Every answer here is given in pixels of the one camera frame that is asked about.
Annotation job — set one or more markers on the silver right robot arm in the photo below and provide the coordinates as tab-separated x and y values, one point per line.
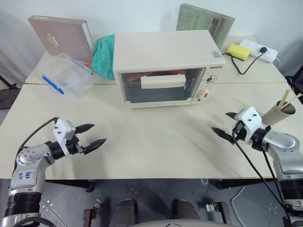
282	151

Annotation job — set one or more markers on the brown paper cup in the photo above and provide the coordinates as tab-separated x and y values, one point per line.
277	116

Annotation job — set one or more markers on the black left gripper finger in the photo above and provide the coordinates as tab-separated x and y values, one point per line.
85	128
94	145

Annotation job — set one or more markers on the small orange object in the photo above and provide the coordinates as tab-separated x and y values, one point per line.
87	63

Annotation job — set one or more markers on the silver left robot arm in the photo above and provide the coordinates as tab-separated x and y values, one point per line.
28	163

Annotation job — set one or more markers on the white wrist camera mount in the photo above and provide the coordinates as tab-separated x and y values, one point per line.
251	120
60	133

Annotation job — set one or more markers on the black stand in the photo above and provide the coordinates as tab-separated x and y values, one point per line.
9	85

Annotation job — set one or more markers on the cream oven knob red mark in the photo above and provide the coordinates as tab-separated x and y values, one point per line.
203	94

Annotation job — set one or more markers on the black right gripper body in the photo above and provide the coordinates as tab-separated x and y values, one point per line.
239	132

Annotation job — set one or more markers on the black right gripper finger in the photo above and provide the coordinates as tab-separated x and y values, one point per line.
232	115
223	134

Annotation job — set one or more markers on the clear container with blue clips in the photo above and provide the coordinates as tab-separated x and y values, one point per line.
71	78

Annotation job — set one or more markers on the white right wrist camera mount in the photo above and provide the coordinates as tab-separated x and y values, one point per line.
251	120

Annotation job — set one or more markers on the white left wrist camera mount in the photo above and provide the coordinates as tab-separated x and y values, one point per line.
60	133

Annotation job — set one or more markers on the wooden chopstick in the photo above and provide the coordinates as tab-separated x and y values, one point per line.
293	99
285	98

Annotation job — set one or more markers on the yellow sponge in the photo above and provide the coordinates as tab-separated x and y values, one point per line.
239	51

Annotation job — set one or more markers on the black chair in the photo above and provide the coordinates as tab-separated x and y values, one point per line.
294	85

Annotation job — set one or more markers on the brown boxed book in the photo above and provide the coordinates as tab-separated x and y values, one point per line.
64	37

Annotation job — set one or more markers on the rusty metal foot bracket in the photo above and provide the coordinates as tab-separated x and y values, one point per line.
217	209
91	212

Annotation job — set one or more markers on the white power strip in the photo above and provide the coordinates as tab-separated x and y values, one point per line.
255	48

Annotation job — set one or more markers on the teal green cloth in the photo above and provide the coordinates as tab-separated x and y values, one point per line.
104	59

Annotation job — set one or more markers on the black table frame bar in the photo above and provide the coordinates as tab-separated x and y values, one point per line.
142	183

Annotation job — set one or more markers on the green printed board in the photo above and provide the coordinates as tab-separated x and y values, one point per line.
201	20

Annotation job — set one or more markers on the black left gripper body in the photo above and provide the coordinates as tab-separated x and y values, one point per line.
73	145

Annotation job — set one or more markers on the cream toaster oven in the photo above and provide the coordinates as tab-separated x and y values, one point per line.
163	52

